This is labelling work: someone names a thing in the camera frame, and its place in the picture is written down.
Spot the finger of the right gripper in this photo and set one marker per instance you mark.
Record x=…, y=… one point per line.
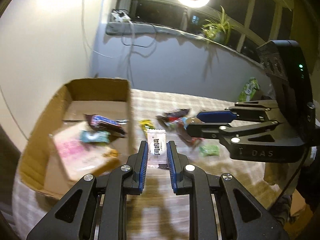
x=254, y=111
x=219, y=130

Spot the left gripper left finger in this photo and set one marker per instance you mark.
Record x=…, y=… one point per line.
x=96, y=206

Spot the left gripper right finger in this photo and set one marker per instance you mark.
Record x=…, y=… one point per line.
x=219, y=205

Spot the green clear candy packet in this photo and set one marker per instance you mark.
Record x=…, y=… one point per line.
x=209, y=150

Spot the dark small Snickers bar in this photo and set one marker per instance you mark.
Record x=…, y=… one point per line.
x=178, y=113

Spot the clear red cake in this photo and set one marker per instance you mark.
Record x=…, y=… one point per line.
x=179, y=125

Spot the pink white snack pouch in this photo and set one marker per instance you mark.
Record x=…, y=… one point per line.
x=78, y=158

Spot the green white candy stick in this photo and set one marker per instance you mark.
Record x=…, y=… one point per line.
x=157, y=152

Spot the teal candy packet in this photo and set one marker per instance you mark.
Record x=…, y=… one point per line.
x=94, y=137

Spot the yellow candy packet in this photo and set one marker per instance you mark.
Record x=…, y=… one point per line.
x=145, y=125

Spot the large Snickers bar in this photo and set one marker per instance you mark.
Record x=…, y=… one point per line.
x=101, y=123

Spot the green cartoon bag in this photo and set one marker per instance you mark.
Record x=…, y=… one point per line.
x=249, y=90

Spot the checkered beige tablecloth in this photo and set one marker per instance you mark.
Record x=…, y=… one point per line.
x=157, y=213

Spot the potted spider plant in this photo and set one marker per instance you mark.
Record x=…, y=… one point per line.
x=218, y=31

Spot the light tripod stand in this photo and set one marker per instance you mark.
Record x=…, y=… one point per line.
x=185, y=19

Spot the brown cardboard box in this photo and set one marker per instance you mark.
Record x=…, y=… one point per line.
x=39, y=169

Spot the grey windowsill cushion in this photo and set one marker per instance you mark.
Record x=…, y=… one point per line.
x=120, y=29

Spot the white power strip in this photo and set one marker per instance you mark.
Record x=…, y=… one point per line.
x=120, y=16

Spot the white cabinet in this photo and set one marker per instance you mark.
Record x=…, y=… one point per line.
x=44, y=44

